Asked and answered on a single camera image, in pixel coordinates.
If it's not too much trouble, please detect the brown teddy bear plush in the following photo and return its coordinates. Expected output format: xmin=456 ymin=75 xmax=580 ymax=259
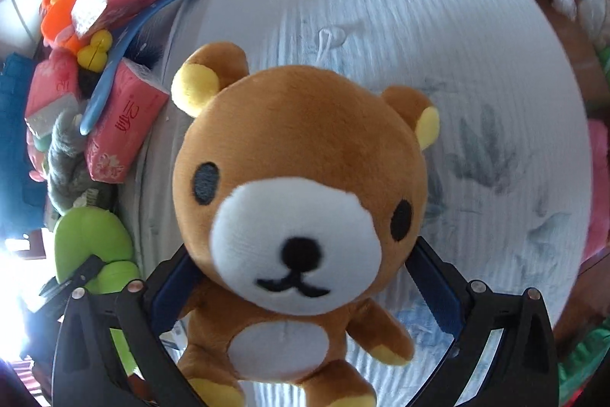
xmin=170 ymin=43 xmax=440 ymax=407

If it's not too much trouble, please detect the green plush toy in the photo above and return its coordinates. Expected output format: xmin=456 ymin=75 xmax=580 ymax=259
xmin=51 ymin=207 xmax=144 ymax=389

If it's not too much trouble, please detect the white plush toy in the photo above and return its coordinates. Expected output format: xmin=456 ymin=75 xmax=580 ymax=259
xmin=550 ymin=0 xmax=610 ymax=50

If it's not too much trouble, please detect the blue plastic brush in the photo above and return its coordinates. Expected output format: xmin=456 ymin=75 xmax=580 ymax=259
xmin=79 ymin=0 xmax=217 ymax=137

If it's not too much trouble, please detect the white floral bed sheet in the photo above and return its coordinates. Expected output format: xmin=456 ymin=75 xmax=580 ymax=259
xmin=117 ymin=0 xmax=589 ymax=407

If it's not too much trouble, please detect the green cloth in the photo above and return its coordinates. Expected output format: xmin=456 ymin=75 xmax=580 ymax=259
xmin=555 ymin=326 xmax=610 ymax=407

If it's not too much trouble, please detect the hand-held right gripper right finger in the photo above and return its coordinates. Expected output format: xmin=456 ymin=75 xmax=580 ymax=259
xmin=405 ymin=236 xmax=559 ymax=407

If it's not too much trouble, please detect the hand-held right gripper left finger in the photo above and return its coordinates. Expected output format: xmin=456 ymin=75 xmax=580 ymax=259
xmin=51 ymin=243 xmax=207 ymax=407

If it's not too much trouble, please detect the orange plush toy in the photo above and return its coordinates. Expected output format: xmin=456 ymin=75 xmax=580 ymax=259
xmin=39 ymin=0 xmax=114 ymax=69

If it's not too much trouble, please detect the blue cloth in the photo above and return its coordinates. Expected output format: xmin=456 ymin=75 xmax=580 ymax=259
xmin=0 ymin=52 xmax=48 ymax=236

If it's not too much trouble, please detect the grey plush toy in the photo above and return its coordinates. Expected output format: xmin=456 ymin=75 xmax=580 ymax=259
xmin=45 ymin=111 xmax=112 ymax=217

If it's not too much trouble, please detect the pink cloth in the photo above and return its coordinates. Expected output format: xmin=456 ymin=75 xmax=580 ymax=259
xmin=584 ymin=118 xmax=610 ymax=262

